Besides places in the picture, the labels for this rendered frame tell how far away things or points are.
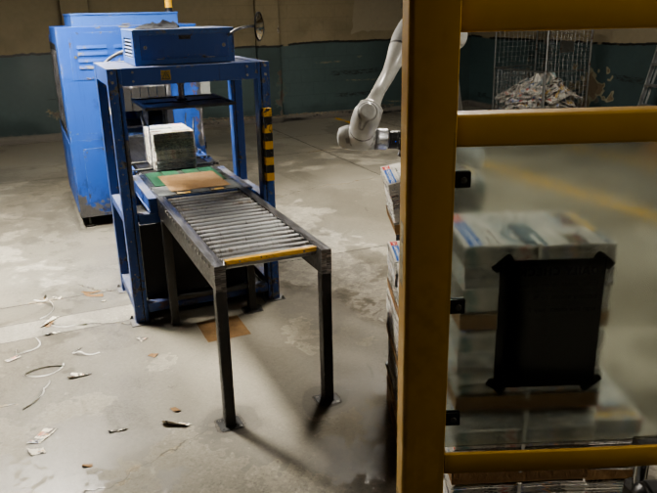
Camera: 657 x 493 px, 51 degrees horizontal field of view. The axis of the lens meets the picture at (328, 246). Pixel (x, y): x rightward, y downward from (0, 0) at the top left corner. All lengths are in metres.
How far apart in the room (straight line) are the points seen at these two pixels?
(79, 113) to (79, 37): 0.64
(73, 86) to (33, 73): 5.15
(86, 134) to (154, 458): 3.85
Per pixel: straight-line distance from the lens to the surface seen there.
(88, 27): 6.45
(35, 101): 11.63
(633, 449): 1.66
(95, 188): 6.60
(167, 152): 5.01
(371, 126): 2.73
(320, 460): 3.13
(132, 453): 3.31
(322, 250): 3.16
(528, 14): 1.30
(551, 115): 1.33
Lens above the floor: 1.83
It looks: 19 degrees down
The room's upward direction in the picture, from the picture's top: 1 degrees counter-clockwise
